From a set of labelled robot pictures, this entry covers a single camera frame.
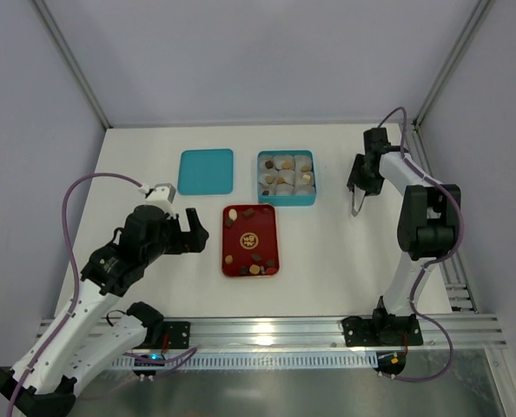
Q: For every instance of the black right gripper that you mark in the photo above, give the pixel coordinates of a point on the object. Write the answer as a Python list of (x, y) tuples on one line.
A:
[(365, 182)]

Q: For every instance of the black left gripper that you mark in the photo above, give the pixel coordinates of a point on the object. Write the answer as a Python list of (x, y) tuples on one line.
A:
[(185, 237)]

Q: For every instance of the metal tongs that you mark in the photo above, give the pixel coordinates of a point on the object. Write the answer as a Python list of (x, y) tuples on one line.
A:
[(357, 200)]

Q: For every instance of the brown square chocolate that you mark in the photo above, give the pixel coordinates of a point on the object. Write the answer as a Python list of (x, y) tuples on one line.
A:
[(248, 213)]

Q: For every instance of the teal tin lid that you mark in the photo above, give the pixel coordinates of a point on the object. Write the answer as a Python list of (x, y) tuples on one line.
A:
[(206, 172)]

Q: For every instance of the teal square tin box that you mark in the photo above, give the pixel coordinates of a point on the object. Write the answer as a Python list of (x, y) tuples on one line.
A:
[(295, 200)]

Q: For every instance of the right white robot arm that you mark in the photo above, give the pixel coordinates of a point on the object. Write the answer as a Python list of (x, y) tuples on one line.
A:
[(395, 300)]

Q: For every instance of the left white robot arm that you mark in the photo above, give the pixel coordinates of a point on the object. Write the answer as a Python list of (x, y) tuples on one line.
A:
[(49, 378)]

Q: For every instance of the white oval chocolate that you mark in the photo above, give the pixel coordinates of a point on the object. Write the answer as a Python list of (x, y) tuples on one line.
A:
[(233, 213)]

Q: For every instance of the golden scalloped round chocolate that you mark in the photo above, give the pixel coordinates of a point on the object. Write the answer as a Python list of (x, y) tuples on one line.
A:
[(254, 269)]

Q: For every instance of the red rectangular tray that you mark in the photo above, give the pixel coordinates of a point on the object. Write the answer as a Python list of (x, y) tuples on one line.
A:
[(255, 235)]

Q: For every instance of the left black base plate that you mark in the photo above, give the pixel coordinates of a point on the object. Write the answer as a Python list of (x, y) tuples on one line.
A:
[(175, 335)]

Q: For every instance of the right side aluminium rail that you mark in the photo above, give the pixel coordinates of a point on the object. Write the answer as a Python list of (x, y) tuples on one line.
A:
[(431, 224)]

